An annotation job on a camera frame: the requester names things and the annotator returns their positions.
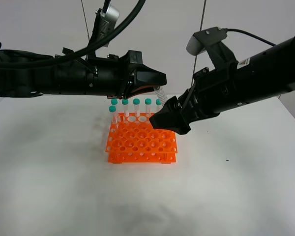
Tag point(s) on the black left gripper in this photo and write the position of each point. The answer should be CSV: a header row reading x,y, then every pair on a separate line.
x,y
124,76

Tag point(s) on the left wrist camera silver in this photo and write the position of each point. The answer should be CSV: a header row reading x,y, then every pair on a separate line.
x,y
105,21

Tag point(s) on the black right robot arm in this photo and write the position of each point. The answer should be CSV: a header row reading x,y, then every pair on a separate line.
x,y
267,74

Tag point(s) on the test tube teal cap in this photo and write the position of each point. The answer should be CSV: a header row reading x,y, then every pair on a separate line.
x,y
114,113
161,95

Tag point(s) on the row tube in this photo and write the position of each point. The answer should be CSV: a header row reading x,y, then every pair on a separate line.
x,y
158,105
148,107
136,103
125,103
114,102

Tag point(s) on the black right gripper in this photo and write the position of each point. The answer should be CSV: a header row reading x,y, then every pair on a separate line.
x,y
212,93

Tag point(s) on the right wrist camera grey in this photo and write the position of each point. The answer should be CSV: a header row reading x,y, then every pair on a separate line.
x,y
201,40

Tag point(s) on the orange test tube rack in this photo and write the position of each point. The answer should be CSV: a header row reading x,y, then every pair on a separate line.
x,y
133,140

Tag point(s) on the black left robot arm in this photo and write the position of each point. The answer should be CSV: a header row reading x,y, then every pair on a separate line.
x,y
67,78

